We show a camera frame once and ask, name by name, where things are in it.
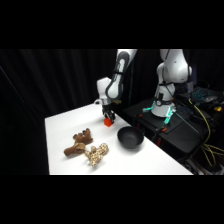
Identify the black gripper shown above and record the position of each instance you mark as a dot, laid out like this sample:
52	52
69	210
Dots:
108	108

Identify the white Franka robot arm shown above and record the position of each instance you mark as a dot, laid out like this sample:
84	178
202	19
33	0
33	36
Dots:
173	66

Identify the black bowl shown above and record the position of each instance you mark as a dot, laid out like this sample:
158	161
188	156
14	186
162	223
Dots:
130	138

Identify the spotted plush giraffe toy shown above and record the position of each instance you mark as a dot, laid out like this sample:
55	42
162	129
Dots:
96	154

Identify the brown plush moose toy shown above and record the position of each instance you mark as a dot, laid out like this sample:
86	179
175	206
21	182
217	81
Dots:
78	146

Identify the black robot stand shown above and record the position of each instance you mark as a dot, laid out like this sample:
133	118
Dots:
181	135

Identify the black curtain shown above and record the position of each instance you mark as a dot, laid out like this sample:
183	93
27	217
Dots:
33	86

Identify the backlit black keyboard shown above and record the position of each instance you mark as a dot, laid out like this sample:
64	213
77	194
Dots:
203	94

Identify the computer mouse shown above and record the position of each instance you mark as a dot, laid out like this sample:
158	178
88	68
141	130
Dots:
210	98

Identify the yellow plug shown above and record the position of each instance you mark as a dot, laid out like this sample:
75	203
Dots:
218	108

